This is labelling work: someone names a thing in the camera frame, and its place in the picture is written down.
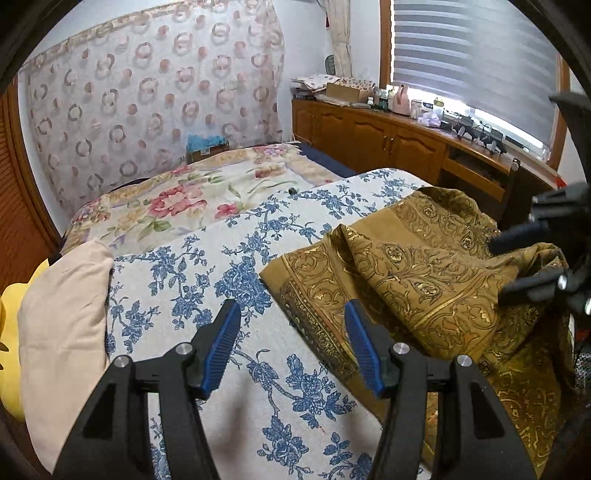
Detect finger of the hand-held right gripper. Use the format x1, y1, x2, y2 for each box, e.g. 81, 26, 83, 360
489, 182, 591, 256
501, 270, 591, 315

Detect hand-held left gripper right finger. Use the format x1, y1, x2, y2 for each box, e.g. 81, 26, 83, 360
344, 300, 539, 480

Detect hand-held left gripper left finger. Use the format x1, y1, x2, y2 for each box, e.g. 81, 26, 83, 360
53, 299, 242, 480

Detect mustard gold-print garment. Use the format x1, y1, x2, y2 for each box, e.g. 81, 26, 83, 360
259, 187, 578, 476

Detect black gadgets on cabinet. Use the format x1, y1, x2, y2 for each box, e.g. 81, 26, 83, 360
443, 117, 509, 153

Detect white blue-floral blanket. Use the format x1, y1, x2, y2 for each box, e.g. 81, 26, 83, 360
104, 168, 435, 480

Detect striped window blind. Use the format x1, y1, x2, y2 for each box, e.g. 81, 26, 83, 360
390, 0, 561, 151

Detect cream pink-floral blanket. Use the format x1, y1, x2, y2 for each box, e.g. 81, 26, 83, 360
60, 143, 358, 257

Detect beige pillow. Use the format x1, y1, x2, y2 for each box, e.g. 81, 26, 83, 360
17, 239, 115, 474

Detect wooden cabinet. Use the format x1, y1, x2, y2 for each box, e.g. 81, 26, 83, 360
291, 97, 561, 217

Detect navy bed sheet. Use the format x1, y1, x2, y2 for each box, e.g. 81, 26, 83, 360
295, 142, 358, 178

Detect cardboard box with blue contents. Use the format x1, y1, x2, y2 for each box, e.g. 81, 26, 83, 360
186, 134, 230, 163

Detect yellow plush toy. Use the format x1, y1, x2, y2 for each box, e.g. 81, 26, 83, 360
0, 258, 49, 423

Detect open cardboard box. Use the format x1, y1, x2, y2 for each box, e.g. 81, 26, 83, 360
325, 82, 377, 103

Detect wooden louvre door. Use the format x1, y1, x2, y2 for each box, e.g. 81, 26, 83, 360
0, 83, 63, 296

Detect beige tied window curtain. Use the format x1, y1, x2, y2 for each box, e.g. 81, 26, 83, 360
323, 0, 354, 77

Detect circle-print sheer curtain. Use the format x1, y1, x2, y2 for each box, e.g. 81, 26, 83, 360
18, 0, 287, 217

